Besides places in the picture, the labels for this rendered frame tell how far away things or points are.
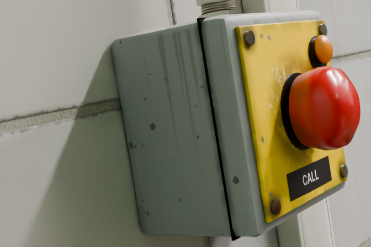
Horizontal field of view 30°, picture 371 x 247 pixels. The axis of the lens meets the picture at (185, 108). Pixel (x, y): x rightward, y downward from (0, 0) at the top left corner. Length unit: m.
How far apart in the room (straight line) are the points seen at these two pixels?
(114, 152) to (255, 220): 0.08
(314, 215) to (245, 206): 0.17
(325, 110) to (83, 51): 0.12
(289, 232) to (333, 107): 0.15
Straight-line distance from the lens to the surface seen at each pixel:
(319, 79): 0.32
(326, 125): 0.32
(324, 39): 0.36
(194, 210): 0.32
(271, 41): 0.33
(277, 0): 0.46
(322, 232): 0.48
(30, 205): 0.30
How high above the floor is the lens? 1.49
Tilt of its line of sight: 3 degrees down
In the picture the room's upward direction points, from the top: 9 degrees counter-clockwise
